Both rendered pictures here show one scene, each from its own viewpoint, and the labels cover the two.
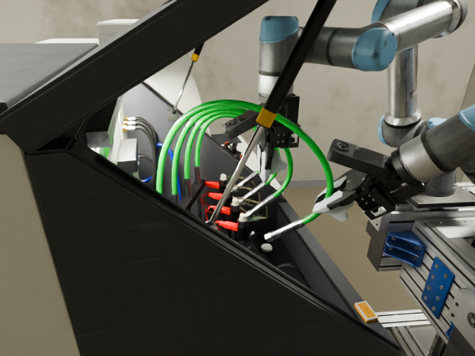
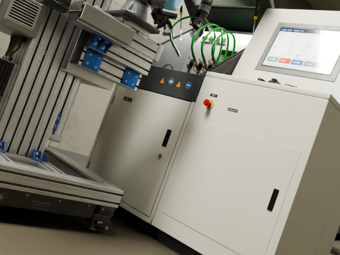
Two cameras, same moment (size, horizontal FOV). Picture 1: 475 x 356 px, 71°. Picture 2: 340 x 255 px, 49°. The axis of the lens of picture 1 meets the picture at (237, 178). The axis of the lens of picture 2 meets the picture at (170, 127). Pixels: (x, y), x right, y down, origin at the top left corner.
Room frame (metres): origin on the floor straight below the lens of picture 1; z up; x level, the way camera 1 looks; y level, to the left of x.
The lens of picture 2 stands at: (2.79, -1.45, 0.53)
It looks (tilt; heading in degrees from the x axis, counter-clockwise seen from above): 2 degrees up; 145
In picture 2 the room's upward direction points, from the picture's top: 20 degrees clockwise
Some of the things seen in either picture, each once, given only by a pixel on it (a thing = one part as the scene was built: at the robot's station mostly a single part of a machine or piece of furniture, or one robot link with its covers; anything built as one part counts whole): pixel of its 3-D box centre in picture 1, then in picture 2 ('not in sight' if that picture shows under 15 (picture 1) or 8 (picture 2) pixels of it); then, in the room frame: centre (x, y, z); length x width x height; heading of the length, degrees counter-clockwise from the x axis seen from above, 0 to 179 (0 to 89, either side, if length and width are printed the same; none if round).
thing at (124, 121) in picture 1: (133, 156); not in sight; (0.88, 0.30, 1.20); 0.13 x 0.03 x 0.31; 14
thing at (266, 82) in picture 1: (275, 84); (204, 9); (0.74, -0.08, 1.44); 0.08 x 0.08 x 0.05
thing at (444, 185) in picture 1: (433, 174); (134, 11); (1.05, -0.68, 1.09); 0.15 x 0.15 x 0.10
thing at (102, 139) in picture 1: (114, 95); (227, 32); (0.65, 0.24, 1.43); 0.54 x 0.03 x 0.02; 14
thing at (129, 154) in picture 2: not in sight; (132, 143); (0.78, -0.26, 0.44); 0.65 x 0.02 x 0.68; 14
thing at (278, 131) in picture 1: (276, 121); (199, 20); (0.73, -0.09, 1.36); 0.09 x 0.08 x 0.12; 105
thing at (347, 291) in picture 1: (317, 275); (158, 80); (0.78, -0.25, 0.87); 0.62 x 0.04 x 0.16; 14
